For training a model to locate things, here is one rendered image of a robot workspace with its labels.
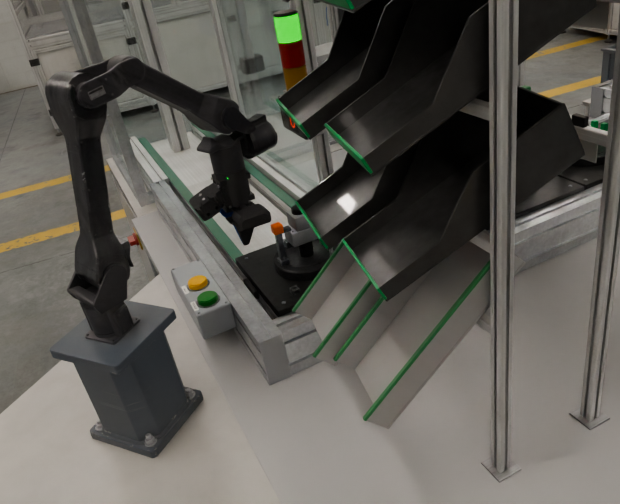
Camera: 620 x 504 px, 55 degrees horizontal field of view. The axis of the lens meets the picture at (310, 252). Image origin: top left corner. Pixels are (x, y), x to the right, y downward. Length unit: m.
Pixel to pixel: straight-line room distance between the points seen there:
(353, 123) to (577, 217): 0.77
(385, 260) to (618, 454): 0.45
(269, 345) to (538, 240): 0.61
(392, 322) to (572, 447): 0.32
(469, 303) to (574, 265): 0.64
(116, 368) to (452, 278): 0.50
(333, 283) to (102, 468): 0.48
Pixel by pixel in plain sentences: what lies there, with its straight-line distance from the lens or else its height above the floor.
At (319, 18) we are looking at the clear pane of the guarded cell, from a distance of 2.59.
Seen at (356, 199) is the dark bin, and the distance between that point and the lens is 0.87.
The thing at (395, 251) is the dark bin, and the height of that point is 1.21.
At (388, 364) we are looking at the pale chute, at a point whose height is 1.03.
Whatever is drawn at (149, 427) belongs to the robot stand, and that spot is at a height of 0.90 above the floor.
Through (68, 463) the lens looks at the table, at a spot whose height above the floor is 0.86.
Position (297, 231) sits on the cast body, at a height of 1.06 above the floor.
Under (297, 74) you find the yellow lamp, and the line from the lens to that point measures 1.28.
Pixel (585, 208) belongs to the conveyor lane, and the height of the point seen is 0.95.
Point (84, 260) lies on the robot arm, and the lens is 0.96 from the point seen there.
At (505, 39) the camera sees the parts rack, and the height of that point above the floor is 1.46.
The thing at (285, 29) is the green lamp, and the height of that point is 1.39.
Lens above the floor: 1.60
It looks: 30 degrees down
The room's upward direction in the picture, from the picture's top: 10 degrees counter-clockwise
